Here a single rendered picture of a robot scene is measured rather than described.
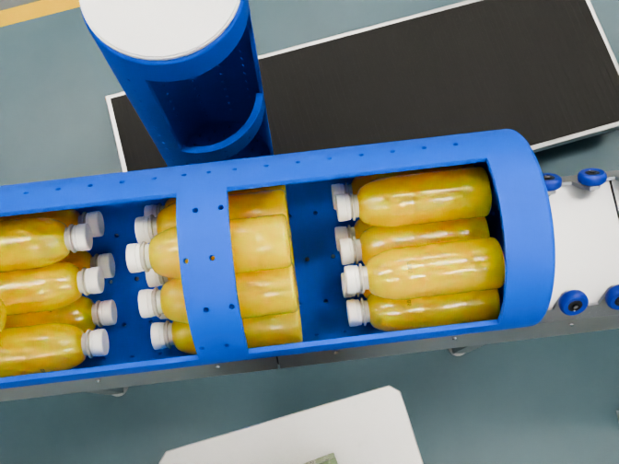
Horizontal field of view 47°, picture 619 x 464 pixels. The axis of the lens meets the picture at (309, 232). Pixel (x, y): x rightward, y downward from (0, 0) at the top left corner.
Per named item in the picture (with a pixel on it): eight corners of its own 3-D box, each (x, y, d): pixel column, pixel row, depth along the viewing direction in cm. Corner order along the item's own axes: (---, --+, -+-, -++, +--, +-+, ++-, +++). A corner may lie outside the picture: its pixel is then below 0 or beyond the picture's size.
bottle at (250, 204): (284, 185, 99) (140, 202, 98) (290, 237, 98) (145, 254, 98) (286, 191, 106) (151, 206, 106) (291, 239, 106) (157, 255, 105)
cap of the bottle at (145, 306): (157, 301, 102) (145, 303, 102) (151, 283, 99) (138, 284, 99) (156, 322, 99) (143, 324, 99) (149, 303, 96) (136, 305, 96)
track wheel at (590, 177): (611, 185, 117) (612, 173, 117) (584, 188, 117) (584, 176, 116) (599, 176, 121) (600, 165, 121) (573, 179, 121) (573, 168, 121)
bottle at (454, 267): (496, 292, 102) (358, 308, 102) (487, 243, 104) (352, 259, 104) (510, 283, 95) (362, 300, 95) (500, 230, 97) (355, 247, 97)
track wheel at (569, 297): (592, 295, 111) (587, 286, 113) (564, 298, 111) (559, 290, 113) (588, 316, 114) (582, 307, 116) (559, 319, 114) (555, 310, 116)
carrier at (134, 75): (157, 187, 205) (245, 230, 202) (45, 20, 121) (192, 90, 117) (206, 105, 212) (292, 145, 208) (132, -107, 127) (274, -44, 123)
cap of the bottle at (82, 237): (70, 227, 99) (83, 226, 99) (77, 221, 103) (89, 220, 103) (75, 254, 100) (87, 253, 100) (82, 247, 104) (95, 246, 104)
